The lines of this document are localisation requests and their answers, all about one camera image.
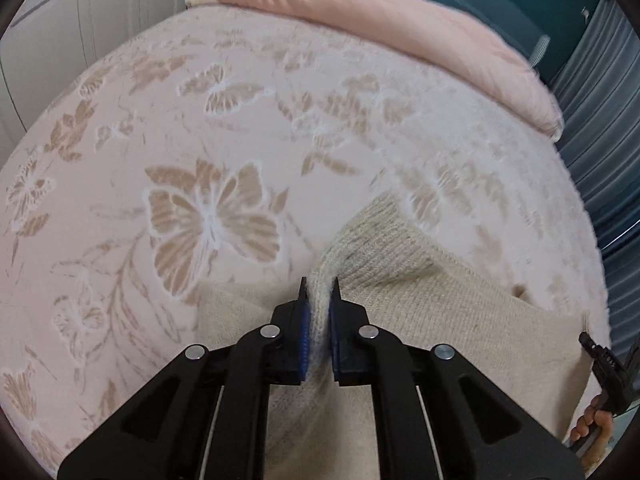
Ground grey-blue curtain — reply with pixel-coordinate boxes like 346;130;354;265
547;0;640;376

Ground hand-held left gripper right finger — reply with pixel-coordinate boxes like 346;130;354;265
327;277;584;480

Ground white wardrobe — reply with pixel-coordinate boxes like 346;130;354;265
0;0;222;161

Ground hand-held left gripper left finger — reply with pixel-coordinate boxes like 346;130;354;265
57;277;309;480

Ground pink butterfly printed blanket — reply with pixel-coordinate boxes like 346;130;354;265
0;2;614;480

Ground pink pillow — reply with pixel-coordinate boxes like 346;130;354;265
185;0;566;142

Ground beige knitted sweater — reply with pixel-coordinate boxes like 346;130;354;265
197;192;594;480

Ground person's right hand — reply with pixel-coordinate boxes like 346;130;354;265
570;396;617;453

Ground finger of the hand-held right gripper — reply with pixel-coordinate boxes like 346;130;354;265
578;331;632;417

